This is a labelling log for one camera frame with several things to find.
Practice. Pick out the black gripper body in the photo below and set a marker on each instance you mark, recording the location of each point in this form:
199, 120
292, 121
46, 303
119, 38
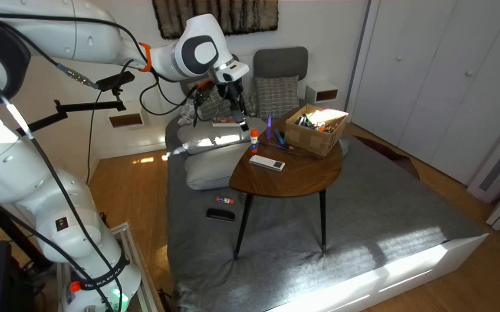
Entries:
232, 90

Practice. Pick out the white small box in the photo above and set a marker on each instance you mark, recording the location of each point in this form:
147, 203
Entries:
266, 163

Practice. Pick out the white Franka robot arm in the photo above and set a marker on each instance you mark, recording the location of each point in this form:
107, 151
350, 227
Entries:
8, 161

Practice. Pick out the large glue stick orange cap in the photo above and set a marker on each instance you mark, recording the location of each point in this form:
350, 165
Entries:
254, 140

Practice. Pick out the purple marker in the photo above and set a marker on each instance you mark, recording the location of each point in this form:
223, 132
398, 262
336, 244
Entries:
270, 130

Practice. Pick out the patterned grey cushion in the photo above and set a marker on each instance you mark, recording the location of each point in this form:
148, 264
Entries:
277, 95

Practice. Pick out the white pillow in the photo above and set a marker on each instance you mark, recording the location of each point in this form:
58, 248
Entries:
204, 137

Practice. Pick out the blue marker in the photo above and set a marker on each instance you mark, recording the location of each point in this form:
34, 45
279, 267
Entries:
280, 139

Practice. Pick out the grey chair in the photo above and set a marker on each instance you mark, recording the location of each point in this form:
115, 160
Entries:
282, 61

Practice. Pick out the grey pillow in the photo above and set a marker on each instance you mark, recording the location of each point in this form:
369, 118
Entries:
209, 166

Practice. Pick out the cardboard box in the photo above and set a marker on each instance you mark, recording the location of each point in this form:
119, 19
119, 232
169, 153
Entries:
317, 135

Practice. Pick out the white bedside shelf box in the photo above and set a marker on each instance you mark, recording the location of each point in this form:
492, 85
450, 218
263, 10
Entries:
322, 94

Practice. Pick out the wooden side table black legs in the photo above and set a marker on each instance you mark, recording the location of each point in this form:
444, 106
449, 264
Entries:
296, 173

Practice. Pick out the grey bed cover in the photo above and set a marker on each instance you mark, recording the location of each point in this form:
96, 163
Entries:
378, 213

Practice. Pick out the white wardrobe doors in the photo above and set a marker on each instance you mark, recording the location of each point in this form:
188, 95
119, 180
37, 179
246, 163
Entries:
435, 75

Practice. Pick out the black tripod stand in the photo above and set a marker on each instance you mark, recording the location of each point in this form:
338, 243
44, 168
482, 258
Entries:
1, 225

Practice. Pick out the dark wall hanging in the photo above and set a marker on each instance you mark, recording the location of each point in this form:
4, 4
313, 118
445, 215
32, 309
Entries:
164, 16

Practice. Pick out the black camera on stand arm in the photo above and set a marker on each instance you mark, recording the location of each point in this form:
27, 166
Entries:
114, 80

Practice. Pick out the white bed frame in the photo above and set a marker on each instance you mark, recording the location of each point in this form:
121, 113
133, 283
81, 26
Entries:
390, 277

